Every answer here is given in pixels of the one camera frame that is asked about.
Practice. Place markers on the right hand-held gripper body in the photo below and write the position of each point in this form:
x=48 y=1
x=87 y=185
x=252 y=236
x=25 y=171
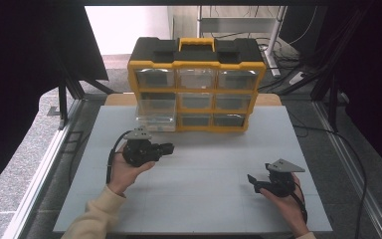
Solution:
x=278 y=185

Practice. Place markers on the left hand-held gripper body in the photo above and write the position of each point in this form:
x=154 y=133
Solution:
x=139 y=152

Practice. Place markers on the pulled-out clear plastic drawer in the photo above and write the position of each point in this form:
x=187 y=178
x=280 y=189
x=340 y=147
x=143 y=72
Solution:
x=155 y=114

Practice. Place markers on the person's right hand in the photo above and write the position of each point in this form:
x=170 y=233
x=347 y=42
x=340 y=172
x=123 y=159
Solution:
x=290 y=209

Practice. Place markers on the person's left hand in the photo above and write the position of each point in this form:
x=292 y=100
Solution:
x=122 y=176

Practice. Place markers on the wooden table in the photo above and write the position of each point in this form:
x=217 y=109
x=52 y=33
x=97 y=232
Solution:
x=121 y=99

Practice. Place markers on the white power strip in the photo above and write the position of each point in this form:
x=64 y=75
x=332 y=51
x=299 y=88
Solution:
x=296 y=78

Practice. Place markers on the black metal stand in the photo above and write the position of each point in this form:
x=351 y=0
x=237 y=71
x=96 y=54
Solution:
x=63 y=99
x=333 y=99

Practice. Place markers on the yellow black organizer cabinet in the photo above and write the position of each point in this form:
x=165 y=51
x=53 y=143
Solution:
x=195 y=49

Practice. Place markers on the black curtain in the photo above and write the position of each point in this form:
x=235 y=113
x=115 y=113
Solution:
x=371 y=66
x=20 y=66

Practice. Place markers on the aluminium floor rail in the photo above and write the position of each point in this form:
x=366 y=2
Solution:
x=39 y=179
x=354 y=172

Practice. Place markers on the white desk frame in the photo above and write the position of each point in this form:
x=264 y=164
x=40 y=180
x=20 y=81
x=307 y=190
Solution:
x=273 y=43

